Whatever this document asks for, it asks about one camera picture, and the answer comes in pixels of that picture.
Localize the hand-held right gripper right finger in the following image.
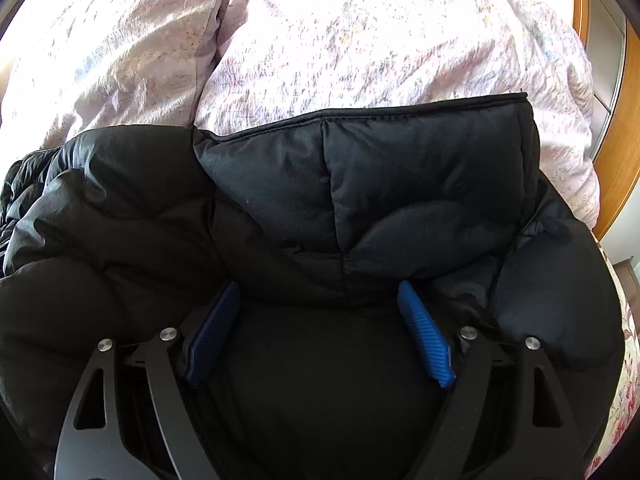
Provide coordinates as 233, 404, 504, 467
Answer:
397, 280, 586, 480

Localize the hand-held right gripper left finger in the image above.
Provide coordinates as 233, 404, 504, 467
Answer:
54, 281, 242, 480

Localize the black quilted puffer jacket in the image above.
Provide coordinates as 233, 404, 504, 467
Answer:
0, 94, 627, 480

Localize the cream red floral bedspread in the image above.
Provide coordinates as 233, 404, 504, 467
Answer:
584, 241, 640, 480

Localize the pink floral duvet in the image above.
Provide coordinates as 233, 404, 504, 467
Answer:
194, 0, 602, 233

